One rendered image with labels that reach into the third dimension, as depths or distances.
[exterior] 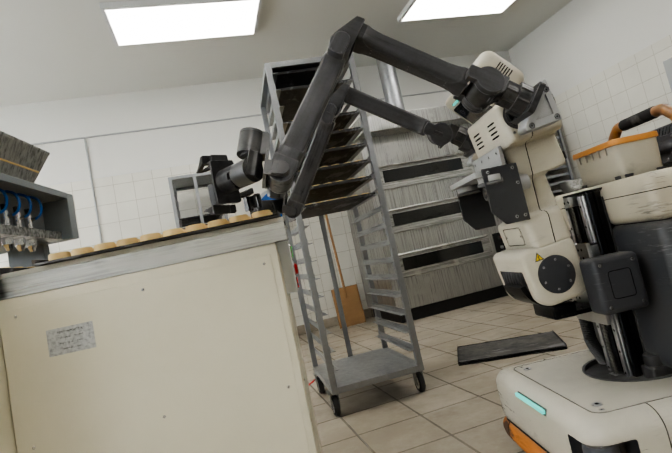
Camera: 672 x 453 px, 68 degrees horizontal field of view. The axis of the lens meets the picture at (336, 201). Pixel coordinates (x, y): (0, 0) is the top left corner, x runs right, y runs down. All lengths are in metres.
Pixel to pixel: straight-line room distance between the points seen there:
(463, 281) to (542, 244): 3.73
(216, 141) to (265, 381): 4.66
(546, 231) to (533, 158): 0.21
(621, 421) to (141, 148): 5.19
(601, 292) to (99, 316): 1.26
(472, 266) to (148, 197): 3.49
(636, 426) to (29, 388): 1.41
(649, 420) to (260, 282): 0.96
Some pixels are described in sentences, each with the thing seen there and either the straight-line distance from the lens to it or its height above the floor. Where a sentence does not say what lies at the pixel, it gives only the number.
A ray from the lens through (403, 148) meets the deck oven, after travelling 5.10.
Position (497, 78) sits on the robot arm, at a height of 1.12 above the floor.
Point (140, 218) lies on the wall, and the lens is 5.67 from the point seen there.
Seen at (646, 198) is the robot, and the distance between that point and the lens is 1.46.
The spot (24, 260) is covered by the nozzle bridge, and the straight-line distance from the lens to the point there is 2.00.
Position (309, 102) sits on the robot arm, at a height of 1.13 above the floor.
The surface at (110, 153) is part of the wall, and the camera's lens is 5.85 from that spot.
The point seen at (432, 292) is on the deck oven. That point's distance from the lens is 5.02.
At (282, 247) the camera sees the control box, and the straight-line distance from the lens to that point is 1.33.
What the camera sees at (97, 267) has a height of 0.87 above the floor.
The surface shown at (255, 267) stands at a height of 0.79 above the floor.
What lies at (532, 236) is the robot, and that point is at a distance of 1.46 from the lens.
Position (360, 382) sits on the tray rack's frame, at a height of 0.14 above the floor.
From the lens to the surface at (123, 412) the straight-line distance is 1.39.
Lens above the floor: 0.77
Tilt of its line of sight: 6 degrees up
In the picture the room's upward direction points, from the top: 12 degrees counter-clockwise
